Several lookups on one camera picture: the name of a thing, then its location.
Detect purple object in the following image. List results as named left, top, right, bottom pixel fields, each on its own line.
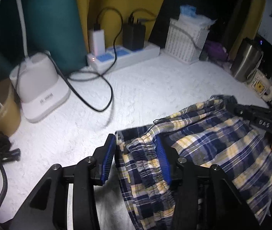
left=204, top=40, right=227, bottom=60

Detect white charger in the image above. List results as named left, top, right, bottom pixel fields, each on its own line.
left=88, top=29, right=106, bottom=57

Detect white fluffy table cover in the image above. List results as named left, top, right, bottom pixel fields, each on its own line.
left=0, top=48, right=272, bottom=230

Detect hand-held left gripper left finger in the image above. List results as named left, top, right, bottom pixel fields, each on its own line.
left=9, top=134, right=117, bottom=230

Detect blue plaid pants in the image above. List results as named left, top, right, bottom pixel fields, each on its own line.
left=115, top=94, right=272, bottom=230

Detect stainless steel tumbler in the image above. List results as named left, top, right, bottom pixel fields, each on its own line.
left=230, top=38, right=263, bottom=82

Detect teal curtain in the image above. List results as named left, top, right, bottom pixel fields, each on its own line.
left=26, top=0, right=88, bottom=72

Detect white lamp base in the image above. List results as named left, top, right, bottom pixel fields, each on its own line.
left=9, top=0, right=71, bottom=123

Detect black charger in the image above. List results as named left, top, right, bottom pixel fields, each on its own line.
left=123, top=16, right=146, bottom=51

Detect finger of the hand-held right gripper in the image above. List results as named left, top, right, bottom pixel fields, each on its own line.
left=225, top=95, right=271, bottom=121

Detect black monitor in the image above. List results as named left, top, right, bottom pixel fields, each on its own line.
left=256, top=34, right=272, bottom=73

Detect yellow curtain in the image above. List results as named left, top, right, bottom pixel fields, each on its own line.
left=229, top=0, right=267, bottom=55
left=75, top=0, right=172, bottom=53

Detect cream cartoon mug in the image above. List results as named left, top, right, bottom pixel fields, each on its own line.
left=246, top=68, right=272, bottom=101

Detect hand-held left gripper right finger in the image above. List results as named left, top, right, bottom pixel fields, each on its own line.
left=155, top=134, right=263, bottom=230

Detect white woven basket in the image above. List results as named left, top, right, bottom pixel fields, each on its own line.
left=165, top=18, right=211, bottom=65

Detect white power strip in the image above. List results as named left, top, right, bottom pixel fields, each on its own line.
left=87, top=41, right=161, bottom=72

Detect blue face mask pack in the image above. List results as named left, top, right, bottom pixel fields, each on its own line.
left=179, top=5, right=217, bottom=27

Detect black cord bundle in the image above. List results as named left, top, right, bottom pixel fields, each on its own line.
left=0, top=134, right=21, bottom=163

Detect black looped cable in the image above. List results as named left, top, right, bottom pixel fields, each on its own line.
left=66, top=7, right=124, bottom=113

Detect grey cable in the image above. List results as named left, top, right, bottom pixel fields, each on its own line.
left=174, top=26, right=205, bottom=52

